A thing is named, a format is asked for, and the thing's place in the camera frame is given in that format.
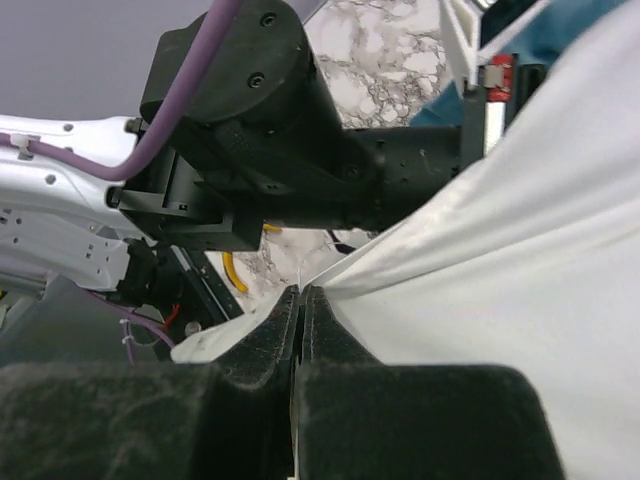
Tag white pillowcase blue trim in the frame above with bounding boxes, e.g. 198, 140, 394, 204
169, 0, 640, 480

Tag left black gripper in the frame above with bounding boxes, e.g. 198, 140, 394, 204
107, 1, 482, 250

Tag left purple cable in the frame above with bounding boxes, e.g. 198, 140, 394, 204
0, 0, 241, 366

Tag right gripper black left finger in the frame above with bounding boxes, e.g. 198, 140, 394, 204
1, 287, 299, 479

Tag yellow handled pliers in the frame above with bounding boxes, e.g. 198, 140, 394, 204
221, 224, 282, 294

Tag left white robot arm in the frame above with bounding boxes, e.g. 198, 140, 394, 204
1, 1, 484, 308

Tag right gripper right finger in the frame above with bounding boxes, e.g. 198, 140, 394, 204
296, 287, 564, 479

